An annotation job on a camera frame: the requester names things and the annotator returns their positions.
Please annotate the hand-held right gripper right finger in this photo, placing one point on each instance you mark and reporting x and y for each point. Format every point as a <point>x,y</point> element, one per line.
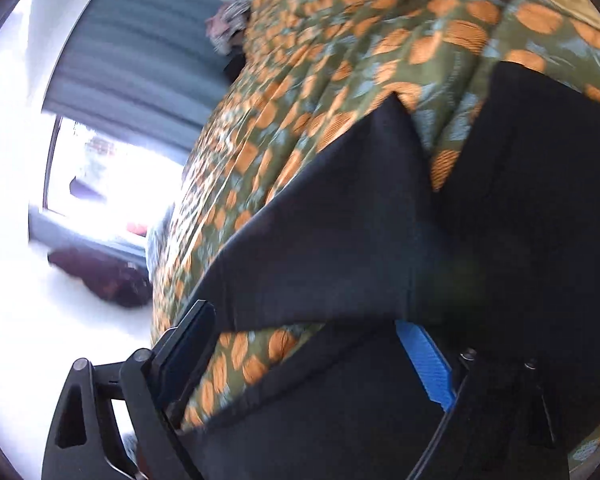
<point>425,360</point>

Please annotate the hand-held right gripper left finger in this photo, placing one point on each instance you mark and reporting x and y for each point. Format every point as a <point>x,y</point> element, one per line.
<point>190,340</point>

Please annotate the black pants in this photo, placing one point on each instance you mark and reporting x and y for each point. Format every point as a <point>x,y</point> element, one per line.
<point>330,210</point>

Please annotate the grey pillow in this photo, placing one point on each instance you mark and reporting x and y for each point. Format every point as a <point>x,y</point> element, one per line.
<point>157,240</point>

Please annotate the dark bag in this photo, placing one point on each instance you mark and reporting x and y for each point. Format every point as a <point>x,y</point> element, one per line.
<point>105,275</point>

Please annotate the red object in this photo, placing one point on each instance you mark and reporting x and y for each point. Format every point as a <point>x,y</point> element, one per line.
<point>137,230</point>

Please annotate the bright window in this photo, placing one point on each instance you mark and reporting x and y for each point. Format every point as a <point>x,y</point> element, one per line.
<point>110,180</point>

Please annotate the grey-green curtain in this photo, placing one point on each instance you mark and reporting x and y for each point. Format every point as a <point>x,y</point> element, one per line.
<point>140,55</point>

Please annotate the patterned cloth pile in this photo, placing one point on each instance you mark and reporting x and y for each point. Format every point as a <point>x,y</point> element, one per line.
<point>227,25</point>

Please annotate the green orange printed blanket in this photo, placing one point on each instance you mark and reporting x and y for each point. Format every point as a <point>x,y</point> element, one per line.
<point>330,35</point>

